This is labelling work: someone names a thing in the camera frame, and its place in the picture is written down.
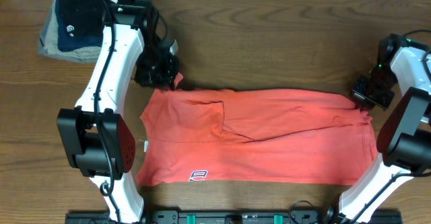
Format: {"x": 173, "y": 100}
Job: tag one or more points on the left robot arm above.
{"x": 95, "y": 137}

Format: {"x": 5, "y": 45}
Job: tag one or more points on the grey folded shirt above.
{"x": 48, "y": 43}

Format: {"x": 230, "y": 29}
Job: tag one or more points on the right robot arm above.
{"x": 403, "y": 148}

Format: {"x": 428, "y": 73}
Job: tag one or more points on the red t-shirt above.
{"x": 270, "y": 135}

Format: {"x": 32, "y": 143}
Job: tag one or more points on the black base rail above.
{"x": 174, "y": 217}

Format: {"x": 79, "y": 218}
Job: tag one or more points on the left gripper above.
{"x": 166, "y": 80}

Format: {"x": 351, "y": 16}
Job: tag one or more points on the black folded shirt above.
{"x": 82, "y": 17}

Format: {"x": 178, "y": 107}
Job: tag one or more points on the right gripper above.
{"x": 359, "y": 94}

